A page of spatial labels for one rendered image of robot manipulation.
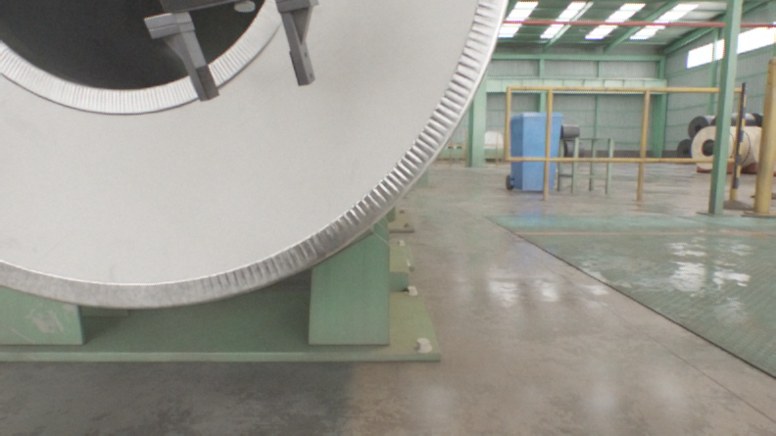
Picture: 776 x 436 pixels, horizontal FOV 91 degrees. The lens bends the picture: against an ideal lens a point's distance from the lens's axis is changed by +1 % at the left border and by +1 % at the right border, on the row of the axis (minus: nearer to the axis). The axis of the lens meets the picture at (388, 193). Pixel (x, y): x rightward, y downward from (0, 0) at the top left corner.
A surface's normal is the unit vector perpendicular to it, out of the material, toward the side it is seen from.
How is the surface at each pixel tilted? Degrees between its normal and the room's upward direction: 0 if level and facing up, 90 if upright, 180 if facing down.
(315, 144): 90
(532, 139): 93
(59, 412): 0
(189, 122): 90
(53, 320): 90
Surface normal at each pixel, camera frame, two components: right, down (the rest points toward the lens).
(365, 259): 0.01, 0.10
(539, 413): 0.00, -1.00
